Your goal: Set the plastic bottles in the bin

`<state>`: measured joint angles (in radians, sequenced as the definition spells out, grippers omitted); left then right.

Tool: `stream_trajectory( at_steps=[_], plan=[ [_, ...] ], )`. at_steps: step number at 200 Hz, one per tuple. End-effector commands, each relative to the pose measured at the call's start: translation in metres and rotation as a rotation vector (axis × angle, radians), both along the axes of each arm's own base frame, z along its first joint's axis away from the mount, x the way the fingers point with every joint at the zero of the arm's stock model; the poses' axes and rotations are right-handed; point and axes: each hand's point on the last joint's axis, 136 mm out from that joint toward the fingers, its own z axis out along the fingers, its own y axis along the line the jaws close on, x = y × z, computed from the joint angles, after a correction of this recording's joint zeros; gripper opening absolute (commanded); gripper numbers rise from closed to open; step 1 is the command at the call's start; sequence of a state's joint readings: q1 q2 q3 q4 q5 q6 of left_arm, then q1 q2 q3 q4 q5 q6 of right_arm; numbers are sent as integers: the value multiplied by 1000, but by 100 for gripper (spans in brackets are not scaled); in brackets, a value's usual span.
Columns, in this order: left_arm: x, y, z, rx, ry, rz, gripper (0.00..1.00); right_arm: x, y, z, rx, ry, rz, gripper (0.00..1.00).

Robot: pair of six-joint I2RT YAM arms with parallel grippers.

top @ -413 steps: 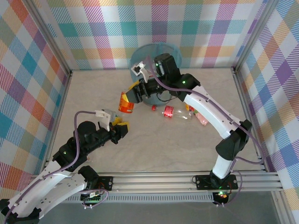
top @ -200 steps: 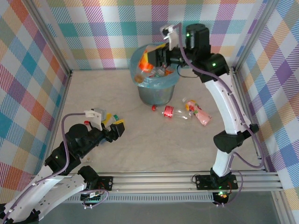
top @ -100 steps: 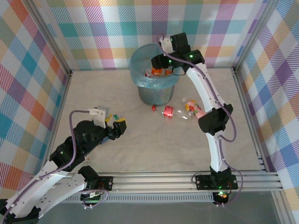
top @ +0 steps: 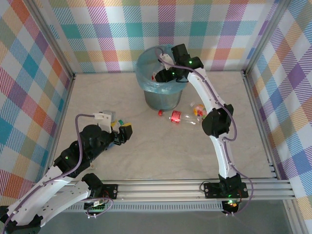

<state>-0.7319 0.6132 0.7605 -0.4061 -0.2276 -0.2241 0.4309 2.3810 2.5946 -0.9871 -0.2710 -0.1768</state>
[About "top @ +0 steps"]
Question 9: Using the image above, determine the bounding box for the blue plastic bin liner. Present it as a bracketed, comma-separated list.
[136, 44, 190, 95]

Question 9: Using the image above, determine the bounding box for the aluminium side rail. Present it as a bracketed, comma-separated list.
[242, 72, 309, 234]
[31, 73, 76, 181]

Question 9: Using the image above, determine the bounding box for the aluminium frame post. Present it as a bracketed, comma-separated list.
[242, 0, 291, 76]
[29, 0, 76, 80]

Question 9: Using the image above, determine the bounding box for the right aluminium frame post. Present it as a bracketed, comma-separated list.
[242, 0, 291, 76]

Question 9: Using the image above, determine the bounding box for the right aluminium side rail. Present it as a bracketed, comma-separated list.
[242, 72, 309, 234]

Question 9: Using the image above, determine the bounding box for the pink drink bottle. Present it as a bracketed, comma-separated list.
[190, 101, 208, 117]

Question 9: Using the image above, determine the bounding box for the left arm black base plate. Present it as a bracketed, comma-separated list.
[101, 184, 119, 199]

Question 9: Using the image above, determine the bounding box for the grey slotted cable duct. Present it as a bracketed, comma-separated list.
[68, 204, 224, 213]

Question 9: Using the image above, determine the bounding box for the left aluminium side rail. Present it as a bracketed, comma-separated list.
[31, 73, 76, 181]

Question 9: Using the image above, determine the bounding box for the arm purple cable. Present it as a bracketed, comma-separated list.
[155, 46, 256, 216]
[3, 113, 115, 219]

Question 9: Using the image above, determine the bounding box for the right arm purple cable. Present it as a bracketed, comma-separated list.
[155, 46, 256, 216]

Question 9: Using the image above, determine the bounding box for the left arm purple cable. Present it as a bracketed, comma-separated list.
[3, 113, 115, 219]

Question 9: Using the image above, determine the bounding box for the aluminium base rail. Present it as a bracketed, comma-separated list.
[57, 179, 294, 203]

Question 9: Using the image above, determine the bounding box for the left aluminium frame post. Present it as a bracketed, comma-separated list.
[29, 0, 76, 80]

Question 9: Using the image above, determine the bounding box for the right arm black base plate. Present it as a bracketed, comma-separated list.
[203, 182, 249, 198]

